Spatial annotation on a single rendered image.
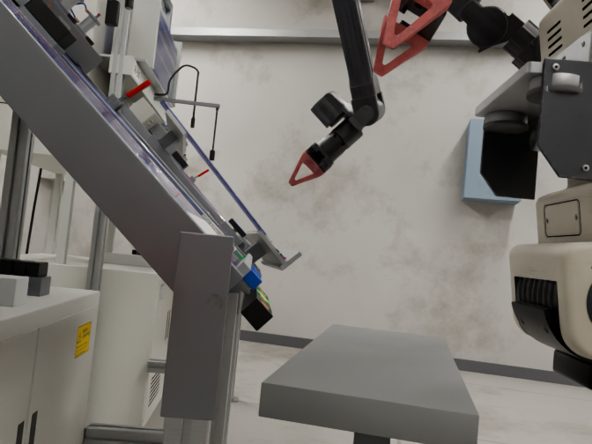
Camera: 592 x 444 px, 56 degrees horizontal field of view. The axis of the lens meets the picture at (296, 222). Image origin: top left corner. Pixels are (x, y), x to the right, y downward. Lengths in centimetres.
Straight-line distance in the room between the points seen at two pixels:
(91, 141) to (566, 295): 63
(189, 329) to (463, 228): 384
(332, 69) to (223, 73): 91
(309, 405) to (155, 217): 27
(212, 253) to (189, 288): 4
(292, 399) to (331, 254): 368
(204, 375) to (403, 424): 23
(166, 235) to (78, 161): 11
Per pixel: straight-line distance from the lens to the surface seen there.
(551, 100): 84
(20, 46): 64
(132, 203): 58
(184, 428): 56
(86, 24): 129
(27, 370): 97
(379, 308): 429
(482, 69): 454
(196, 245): 52
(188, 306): 52
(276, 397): 66
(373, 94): 125
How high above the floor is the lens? 75
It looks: 3 degrees up
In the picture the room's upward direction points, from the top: 6 degrees clockwise
